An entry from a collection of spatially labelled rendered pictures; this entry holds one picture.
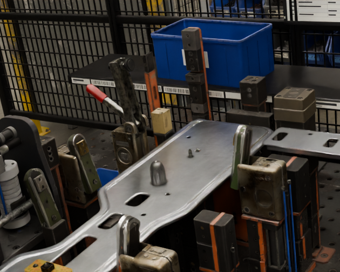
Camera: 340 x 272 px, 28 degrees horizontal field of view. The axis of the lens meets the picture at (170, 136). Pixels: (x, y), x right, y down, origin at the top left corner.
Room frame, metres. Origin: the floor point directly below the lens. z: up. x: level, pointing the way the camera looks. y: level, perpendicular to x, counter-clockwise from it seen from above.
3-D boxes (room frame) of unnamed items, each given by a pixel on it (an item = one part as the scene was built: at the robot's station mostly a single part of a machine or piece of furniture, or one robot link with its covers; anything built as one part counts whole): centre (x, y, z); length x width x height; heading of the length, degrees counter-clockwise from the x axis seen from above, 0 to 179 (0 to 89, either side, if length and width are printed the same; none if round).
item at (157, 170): (1.26, 0.04, 1.02); 0.03 x 0.03 x 0.07
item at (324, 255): (1.36, -0.29, 0.84); 0.11 x 0.06 x 0.29; 53
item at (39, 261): (0.99, 0.24, 1.01); 0.08 x 0.04 x 0.01; 54
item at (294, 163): (1.31, -0.23, 0.84); 0.11 x 0.10 x 0.28; 53
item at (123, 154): (1.46, 0.09, 0.88); 0.07 x 0.06 x 0.35; 53
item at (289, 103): (1.50, -0.31, 0.88); 0.08 x 0.08 x 0.36; 53
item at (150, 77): (1.53, 0.03, 0.95); 0.03 x 0.01 x 0.50; 143
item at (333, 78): (1.83, -0.14, 1.01); 0.90 x 0.22 x 0.03; 53
